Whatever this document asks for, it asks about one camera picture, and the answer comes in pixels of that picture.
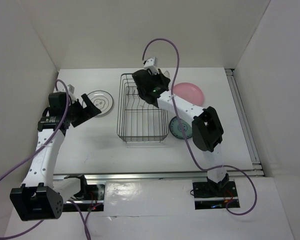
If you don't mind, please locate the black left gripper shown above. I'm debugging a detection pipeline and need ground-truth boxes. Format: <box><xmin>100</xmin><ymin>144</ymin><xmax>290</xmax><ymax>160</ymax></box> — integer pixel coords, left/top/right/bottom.
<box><xmin>63</xmin><ymin>93</ymin><xmax>101</xmax><ymax>128</ymax></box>

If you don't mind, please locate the white plate dark rim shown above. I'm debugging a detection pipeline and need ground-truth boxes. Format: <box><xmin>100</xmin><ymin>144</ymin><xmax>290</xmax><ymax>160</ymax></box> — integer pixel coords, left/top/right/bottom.
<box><xmin>87</xmin><ymin>90</ymin><xmax>114</xmax><ymax>118</ymax></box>

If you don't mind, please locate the clear glass plate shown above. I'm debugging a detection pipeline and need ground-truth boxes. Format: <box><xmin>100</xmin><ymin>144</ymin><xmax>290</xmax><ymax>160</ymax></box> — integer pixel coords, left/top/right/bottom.
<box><xmin>163</xmin><ymin>70</ymin><xmax>170</xmax><ymax>78</ymax></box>

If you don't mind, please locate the pink plastic plate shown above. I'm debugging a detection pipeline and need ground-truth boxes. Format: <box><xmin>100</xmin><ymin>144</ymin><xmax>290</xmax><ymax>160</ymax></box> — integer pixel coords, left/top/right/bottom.
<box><xmin>173</xmin><ymin>82</ymin><xmax>205</xmax><ymax>106</ymax></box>

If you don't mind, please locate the blue patterned small plate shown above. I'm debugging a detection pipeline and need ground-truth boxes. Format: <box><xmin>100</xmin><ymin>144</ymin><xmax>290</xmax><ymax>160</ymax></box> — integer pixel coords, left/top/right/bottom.
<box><xmin>168</xmin><ymin>116</ymin><xmax>193</xmax><ymax>140</ymax></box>

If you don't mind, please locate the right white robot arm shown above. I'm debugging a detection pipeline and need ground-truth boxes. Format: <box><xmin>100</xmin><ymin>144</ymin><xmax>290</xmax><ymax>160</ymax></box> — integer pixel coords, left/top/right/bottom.
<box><xmin>132</xmin><ymin>69</ymin><xmax>229</xmax><ymax>196</ymax></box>

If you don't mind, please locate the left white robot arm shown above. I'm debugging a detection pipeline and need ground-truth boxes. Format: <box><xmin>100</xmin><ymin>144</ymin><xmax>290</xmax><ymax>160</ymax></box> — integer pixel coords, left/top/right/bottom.
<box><xmin>9</xmin><ymin>92</ymin><xmax>101</xmax><ymax>221</ymax></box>

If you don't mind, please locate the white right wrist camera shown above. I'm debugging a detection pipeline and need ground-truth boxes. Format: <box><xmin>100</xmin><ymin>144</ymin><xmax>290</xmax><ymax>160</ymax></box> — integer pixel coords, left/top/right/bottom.
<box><xmin>143</xmin><ymin>57</ymin><xmax>159</xmax><ymax>75</ymax></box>

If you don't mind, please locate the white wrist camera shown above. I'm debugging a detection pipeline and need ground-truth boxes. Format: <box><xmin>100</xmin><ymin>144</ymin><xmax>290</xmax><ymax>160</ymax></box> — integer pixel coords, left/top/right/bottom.
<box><xmin>66</xmin><ymin>84</ymin><xmax>77</xmax><ymax>102</ymax></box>
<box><xmin>143</xmin><ymin>57</ymin><xmax>159</xmax><ymax>75</ymax></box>

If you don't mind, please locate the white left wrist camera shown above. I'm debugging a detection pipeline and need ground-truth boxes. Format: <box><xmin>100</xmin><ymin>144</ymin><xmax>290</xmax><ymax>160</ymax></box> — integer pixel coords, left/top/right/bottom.
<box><xmin>66</xmin><ymin>84</ymin><xmax>77</xmax><ymax>102</ymax></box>

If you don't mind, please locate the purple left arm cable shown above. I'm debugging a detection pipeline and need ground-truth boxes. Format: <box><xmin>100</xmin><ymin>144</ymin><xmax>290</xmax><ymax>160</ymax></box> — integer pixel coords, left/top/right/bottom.
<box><xmin>0</xmin><ymin>79</ymin><xmax>94</xmax><ymax>240</ymax></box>

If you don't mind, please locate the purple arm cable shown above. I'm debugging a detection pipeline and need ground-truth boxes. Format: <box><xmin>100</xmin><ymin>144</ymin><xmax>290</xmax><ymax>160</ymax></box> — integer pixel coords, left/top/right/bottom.
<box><xmin>0</xmin><ymin>79</ymin><xmax>94</xmax><ymax>240</ymax></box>
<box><xmin>142</xmin><ymin>37</ymin><xmax>258</xmax><ymax>215</ymax></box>

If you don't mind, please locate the grey wire dish rack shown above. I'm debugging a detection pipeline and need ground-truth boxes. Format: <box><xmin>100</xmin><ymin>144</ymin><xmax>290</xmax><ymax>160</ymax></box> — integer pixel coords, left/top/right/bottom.
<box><xmin>116</xmin><ymin>73</ymin><xmax>169</xmax><ymax>144</ymax></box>

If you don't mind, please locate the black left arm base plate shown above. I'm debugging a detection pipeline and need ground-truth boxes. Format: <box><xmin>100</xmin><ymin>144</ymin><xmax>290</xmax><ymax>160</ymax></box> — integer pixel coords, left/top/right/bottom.
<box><xmin>64</xmin><ymin>174</ymin><xmax>105</xmax><ymax>203</ymax></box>

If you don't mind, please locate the aluminium table edge rail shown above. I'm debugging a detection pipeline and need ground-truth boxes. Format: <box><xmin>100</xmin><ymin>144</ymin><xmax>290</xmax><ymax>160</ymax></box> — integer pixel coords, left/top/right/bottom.
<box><xmin>52</xmin><ymin>170</ymin><xmax>241</xmax><ymax>183</ymax></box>

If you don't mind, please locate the aluminium side rail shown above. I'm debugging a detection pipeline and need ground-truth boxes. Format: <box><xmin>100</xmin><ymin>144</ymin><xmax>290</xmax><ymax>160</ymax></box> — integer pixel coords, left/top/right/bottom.
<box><xmin>224</xmin><ymin>68</ymin><xmax>265</xmax><ymax>177</ymax></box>

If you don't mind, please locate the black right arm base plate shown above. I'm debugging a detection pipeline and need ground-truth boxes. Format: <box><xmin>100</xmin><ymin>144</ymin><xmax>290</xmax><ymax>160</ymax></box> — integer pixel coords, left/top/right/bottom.
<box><xmin>192</xmin><ymin>181</ymin><xmax>238</xmax><ymax>199</ymax></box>

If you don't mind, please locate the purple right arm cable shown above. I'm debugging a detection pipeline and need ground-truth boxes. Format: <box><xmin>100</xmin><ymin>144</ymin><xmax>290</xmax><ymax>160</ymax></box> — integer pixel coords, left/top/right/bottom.
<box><xmin>142</xmin><ymin>37</ymin><xmax>258</xmax><ymax>215</ymax></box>

